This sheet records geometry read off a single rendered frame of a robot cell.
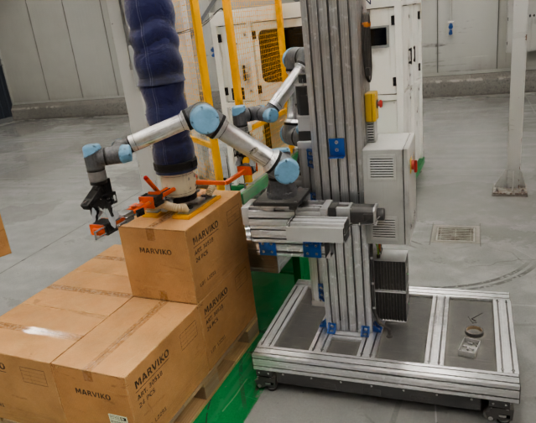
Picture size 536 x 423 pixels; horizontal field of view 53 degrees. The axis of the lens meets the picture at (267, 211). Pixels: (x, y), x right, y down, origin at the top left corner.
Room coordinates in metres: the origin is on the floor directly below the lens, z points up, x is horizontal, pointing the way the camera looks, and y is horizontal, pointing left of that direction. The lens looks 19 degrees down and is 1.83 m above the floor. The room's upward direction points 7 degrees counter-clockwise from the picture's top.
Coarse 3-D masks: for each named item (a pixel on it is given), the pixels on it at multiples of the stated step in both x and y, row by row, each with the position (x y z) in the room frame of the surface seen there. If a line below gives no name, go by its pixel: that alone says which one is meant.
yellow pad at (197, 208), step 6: (210, 198) 2.76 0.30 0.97; (216, 198) 2.78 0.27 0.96; (192, 204) 2.63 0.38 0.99; (198, 204) 2.68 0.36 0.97; (204, 204) 2.69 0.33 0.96; (210, 204) 2.71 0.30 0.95; (192, 210) 2.60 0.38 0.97; (198, 210) 2.61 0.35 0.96; (174, 216) 2.56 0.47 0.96; (180, 216) 2.54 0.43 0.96; (186, 216) 2.53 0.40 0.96; (192, 216) 2.55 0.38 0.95
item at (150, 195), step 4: (148, 192) 2.56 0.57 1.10; (152, 192) 2.55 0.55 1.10; (156, 192) 2.54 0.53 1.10; (160, 192) 2.53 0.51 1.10; (140, 196) 2.49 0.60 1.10; (144, 196) 2.48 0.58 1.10; (148, 196) 2.47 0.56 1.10; (152, 196) 2.50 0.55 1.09; (156, 196) 2.47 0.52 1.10; (160, 196) 2.50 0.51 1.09; (140, 200) 2.49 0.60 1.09; (144, 200) 2.48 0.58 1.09; (148, 200) 2.47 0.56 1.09; (152, 200) 2.46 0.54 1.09; (156, 200) 2.47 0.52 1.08; (160, 200) 2.51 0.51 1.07; (152, 204) 2.46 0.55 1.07; (156, 204) 2.46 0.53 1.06; (160, 204) 2.49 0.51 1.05; (152, 208) 2.46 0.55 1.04
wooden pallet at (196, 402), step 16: (256, 320) 2.90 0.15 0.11; (240, 336) 2.71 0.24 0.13; (256, 336) 2.88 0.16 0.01; (240, 352) 2.70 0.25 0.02; (224, 368) 2.57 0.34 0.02; (208, 384) 2.35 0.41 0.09; (192, 400) 2.32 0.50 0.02; (208, 400) 2.33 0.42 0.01; (176, 416) 2.08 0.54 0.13; (192, 416) 2.20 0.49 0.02
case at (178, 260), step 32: (224, 192) 2.91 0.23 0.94; (128, 224) 2.56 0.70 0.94; (160, 224) 2.50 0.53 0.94; (192, 224) 2.45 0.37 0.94; (224, 224) 2.71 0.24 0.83; (128, 256) 2.54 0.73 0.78; (160, 256) 2.45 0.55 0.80; (192, 256) 2.40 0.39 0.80; (224, 256) 2.67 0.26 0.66; (160, 288) 2.47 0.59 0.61; (192, 288) 2.38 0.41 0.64
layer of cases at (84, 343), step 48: (48, 288) 2.77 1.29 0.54; (96, 288) 2.70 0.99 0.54; (240, 288) 2.78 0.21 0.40; (0, 336) 2.29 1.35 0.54; (48, 336) 2.24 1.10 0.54; (96, 336) 2.19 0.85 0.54; (144, 336) 2.14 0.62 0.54; (192, 336) 2.30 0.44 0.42; (0, 384) 2.17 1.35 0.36; (48, 384) 2.03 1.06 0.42; (96, 384) 1.91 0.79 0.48; (144, 384) 1.94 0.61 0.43; (192, 384) 2.23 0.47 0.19
